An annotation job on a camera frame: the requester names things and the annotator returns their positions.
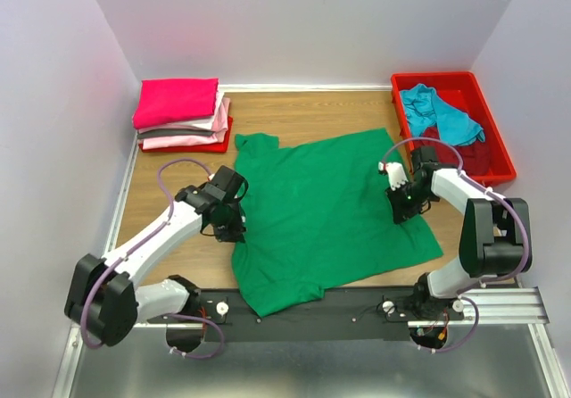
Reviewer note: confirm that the red folded t-shirt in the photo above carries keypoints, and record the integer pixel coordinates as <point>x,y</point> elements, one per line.
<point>214,146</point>

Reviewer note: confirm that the blue t-shirt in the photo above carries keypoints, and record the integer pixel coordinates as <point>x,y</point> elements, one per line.
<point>424,109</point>

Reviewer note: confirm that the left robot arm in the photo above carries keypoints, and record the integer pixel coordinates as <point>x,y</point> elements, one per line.
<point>107,296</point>

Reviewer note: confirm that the light pink folded t-shirt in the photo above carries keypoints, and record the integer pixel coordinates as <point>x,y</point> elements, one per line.
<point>220,124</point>

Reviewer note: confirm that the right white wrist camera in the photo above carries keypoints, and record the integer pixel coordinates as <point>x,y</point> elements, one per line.
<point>395,173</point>

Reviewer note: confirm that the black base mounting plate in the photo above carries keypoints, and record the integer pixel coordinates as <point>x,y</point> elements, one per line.
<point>339,317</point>

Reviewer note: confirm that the magenta folded t-shirt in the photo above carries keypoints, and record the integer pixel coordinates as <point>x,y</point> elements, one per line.
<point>164,101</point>

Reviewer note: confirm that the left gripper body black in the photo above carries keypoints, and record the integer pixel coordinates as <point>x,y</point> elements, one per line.
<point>231,225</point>

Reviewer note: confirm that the dark red t-shirt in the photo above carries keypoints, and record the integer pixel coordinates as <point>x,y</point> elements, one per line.
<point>476,157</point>

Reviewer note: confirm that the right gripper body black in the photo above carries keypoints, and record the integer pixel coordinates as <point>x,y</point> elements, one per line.
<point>408,200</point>

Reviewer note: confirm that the green t-shirt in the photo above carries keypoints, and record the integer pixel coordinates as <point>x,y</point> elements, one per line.
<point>317,216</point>

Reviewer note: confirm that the red plastic bin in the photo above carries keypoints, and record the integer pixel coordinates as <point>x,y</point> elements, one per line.
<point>461,90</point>

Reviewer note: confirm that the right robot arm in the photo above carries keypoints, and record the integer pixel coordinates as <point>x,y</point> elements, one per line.
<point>495,238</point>

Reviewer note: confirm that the grey folded t-shirt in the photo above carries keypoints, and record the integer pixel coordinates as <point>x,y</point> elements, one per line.
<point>174,133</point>

